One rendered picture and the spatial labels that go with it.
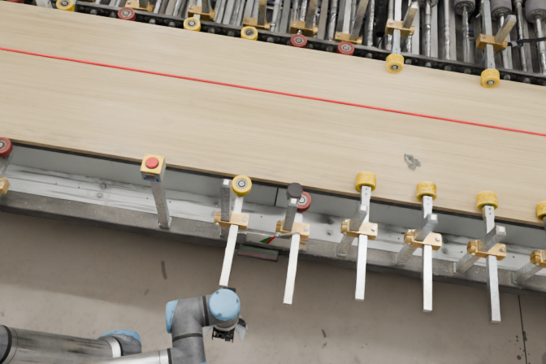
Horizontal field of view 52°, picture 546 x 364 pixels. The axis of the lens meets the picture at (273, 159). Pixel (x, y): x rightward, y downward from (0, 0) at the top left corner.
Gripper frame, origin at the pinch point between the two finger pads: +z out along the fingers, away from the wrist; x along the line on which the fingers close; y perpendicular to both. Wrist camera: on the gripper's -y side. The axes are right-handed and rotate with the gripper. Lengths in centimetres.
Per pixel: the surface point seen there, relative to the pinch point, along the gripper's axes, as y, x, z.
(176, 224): -45, -28, 24
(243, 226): -41.7, 0.7, 7.9
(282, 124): -90, 11, 4
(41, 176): -63, -94, 32
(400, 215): -62, 68, 21
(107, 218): -44, -57, 24
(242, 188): -56, -2, 3
